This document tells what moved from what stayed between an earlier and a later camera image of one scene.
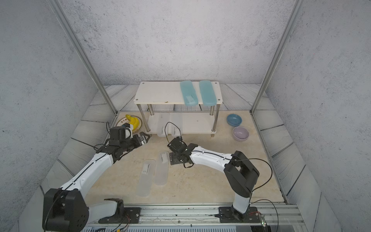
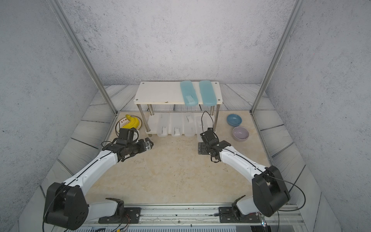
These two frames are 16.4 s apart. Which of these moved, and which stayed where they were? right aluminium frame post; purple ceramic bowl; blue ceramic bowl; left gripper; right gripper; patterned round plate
Moved: left gripper; right gripper
Stayed: purple ceramic bowl; patterned round plate; blue ceramic bowl; right aluminium frame post
